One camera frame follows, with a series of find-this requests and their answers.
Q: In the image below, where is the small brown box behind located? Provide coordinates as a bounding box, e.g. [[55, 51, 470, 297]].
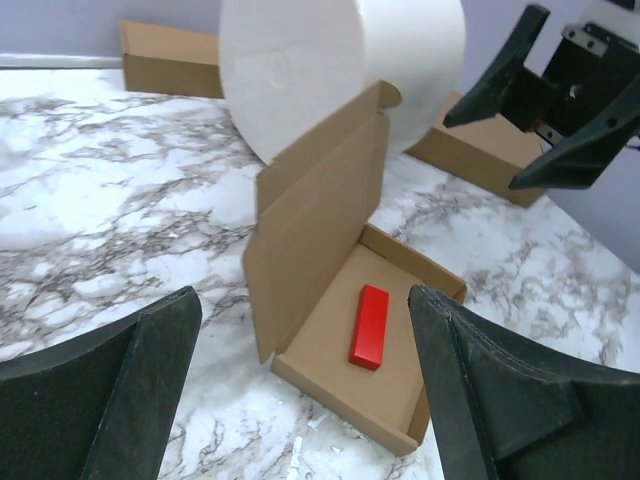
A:
[[119, 20, 224, 99]]

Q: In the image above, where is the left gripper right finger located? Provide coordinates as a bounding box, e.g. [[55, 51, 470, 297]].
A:
[[408, 285, 639, 480]]

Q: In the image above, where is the white cylindrical bread box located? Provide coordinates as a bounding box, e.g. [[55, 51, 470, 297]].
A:
[[219, 0, 466, 164]]

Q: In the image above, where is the red block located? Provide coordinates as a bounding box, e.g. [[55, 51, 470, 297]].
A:
[[349, 284, 389, 371]]

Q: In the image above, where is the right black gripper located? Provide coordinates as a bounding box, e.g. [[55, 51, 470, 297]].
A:
[[443, 1, 639, 190]]

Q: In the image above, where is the closed brown cardboard box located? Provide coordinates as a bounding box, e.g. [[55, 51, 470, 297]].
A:
[[407, 116, 544, 208]]

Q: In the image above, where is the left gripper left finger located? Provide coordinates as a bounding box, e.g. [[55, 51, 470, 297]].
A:
[[1, 286, 202, 479]]

